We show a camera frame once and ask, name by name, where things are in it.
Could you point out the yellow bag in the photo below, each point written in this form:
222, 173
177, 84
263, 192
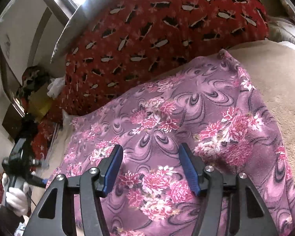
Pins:
40, 107

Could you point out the red patterned pillow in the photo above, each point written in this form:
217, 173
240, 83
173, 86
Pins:
150, 41

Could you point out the person's left hand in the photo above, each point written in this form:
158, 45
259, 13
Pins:
18, 200

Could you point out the purple floral shirt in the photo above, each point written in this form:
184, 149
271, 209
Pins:
186, 118

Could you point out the beige fleece blanket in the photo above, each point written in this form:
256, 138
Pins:
280, 83

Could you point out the person's left forearm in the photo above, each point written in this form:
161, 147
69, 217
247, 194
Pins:
2, 222

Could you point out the grey pillow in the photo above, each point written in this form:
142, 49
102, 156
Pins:
71, 29

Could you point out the pile of dark clothes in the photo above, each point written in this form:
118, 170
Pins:
33, 81

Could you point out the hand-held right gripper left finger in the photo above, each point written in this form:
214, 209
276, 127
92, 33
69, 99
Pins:
111, 172

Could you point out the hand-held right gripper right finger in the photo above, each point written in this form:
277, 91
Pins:
190, 172

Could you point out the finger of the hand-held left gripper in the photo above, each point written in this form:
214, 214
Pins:
38, 182

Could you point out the white plastic bag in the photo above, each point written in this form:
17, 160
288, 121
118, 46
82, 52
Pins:
56, 87

